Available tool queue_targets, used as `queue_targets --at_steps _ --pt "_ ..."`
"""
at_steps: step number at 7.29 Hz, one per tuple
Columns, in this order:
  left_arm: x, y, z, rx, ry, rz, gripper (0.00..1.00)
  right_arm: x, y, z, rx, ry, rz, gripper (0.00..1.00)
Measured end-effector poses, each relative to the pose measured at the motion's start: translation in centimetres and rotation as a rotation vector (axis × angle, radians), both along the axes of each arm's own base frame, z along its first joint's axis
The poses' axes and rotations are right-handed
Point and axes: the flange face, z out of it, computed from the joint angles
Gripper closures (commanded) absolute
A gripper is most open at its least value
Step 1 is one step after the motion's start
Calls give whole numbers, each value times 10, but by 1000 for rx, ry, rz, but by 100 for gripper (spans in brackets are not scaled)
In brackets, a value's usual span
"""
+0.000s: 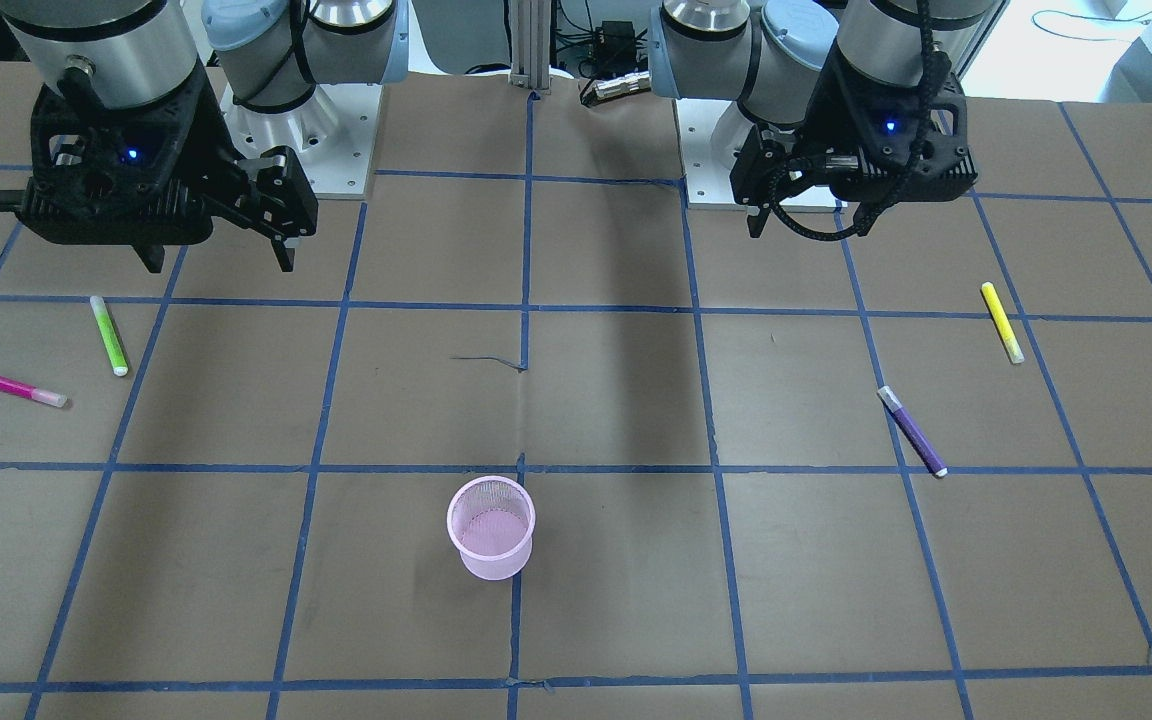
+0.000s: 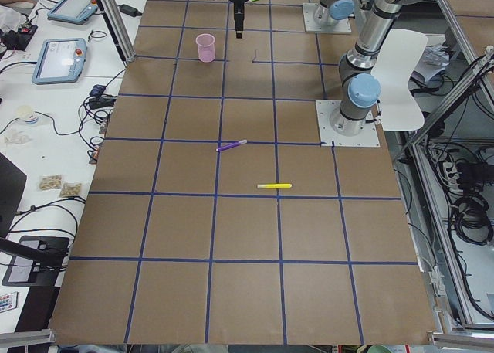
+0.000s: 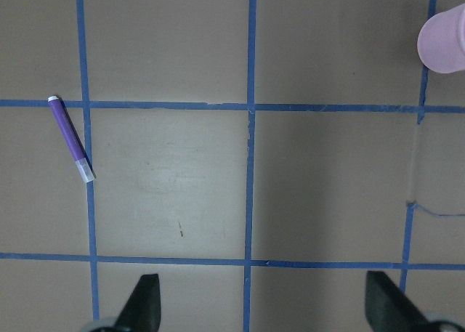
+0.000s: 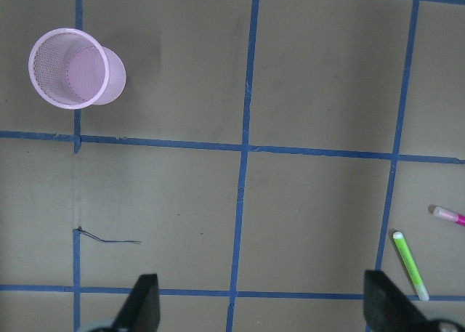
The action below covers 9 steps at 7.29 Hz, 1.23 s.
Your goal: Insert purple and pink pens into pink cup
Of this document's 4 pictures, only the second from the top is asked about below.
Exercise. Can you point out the purple pen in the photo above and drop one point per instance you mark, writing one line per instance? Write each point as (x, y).
(230, 145)

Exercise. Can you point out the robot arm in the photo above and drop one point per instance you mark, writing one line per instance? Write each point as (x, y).
(361, 90)
(331, 12)

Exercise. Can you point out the pink mesh cup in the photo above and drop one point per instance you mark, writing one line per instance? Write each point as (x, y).
(206, 47)

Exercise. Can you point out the paper cup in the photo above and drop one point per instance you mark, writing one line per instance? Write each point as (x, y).
(27, 114)

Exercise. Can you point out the black power adapter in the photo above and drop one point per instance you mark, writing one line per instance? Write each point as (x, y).
(129, 10)

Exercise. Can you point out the far teach pendant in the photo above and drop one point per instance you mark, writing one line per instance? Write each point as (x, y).
(73, 11)

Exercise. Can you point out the teach pendant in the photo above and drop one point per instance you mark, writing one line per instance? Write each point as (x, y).
(73, 11)
(60, 61)

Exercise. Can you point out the yellow pen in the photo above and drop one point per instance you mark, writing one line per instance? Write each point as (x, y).
(274, 186)

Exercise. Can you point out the near teach pendant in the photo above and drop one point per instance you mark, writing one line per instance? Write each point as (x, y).
(60, 61)

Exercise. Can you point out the white chair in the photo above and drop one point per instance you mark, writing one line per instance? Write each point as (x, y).
(399, 55)

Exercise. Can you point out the snack bag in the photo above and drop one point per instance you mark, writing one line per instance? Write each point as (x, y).
(70, 189)
(50, 182)

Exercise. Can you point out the black stand base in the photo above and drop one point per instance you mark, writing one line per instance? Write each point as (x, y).
(36, 260)

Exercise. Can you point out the remote control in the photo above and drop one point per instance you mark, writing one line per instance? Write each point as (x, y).
(9, 302)

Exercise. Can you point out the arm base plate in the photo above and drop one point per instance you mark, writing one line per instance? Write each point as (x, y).
(343, 27)
(337, 131)

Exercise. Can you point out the aluminium frame post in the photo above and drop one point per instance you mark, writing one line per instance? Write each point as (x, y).
(117, 29)

